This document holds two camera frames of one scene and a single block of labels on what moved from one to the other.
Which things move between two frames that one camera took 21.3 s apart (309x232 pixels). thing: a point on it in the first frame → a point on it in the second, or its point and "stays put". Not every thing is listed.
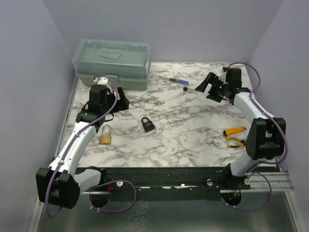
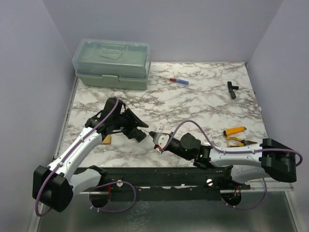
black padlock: [148, 126] → [139, 135]
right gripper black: [202, 88] → [152, 134]
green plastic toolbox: [128, 63] stays put
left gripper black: [122, 104] → [133, 120]
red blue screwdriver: [178, 81] stays put
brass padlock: [105, 139] stays put
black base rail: [170, 183] stays put
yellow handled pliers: [241, 144] stays put
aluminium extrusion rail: [265, 181] stays put
